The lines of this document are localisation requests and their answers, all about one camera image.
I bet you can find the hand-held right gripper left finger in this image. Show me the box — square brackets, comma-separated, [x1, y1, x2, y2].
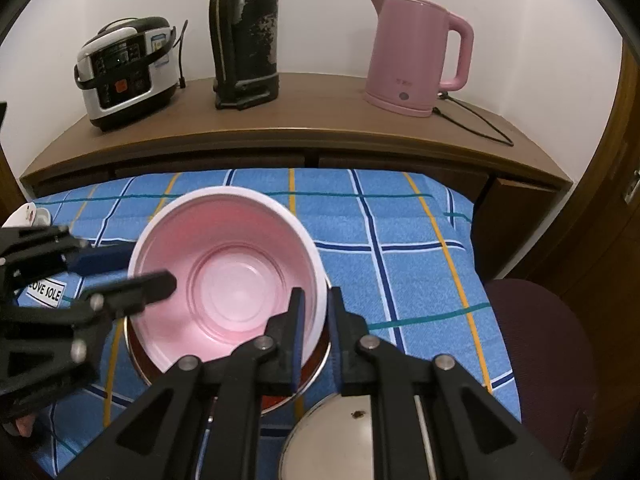
[57, 287, 306, 480]

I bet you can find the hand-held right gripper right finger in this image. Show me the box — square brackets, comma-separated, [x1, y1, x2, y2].
[327, 286, 573, 480]

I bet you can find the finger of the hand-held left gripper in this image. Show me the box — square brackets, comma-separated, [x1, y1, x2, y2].
[59, 270, 177, 367]
[0, 225, 135, 286]

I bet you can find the red steel bowl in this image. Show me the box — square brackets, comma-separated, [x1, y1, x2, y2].
[122, 280, 333, 416]

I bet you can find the pink plastic bowl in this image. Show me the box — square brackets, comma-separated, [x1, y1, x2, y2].
[127, 186, 331, 376]

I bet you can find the person's left hand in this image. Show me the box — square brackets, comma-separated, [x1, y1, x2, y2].
[2, 412, 37, 438]

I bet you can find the white cloth label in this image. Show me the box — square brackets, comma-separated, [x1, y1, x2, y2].
[19, 275, 64, 309]

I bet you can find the white floral dish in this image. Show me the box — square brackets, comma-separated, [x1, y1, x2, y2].
[2, 202, 52, 229]

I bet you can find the blue plaid bed sheet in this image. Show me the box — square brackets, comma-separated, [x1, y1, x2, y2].
[15, 169, 523, 480]

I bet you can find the white black rice cooker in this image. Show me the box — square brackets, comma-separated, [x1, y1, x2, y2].
[74, 16, 180, 133]

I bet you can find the maroon chair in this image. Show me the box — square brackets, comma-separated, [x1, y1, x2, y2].
[482, 279, 601, 480]

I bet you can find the brown wooden cabinet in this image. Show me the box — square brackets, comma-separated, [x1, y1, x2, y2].
[19, 72, 573, 281]

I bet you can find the black thermos flask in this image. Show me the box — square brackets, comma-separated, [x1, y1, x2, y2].
[208, 0, 282, 111]

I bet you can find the wooden closet door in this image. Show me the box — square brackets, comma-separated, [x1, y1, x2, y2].
[520, 40, 640, 461]

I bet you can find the pink electric kettle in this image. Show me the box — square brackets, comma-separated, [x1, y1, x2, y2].
[363, 0, 475, 119]

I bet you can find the rice cooker power cord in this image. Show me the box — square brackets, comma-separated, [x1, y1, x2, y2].
[176, 20, 190, 90]

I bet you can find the black kettle cable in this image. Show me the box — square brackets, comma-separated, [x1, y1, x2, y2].
[434, 91, 515, 147]

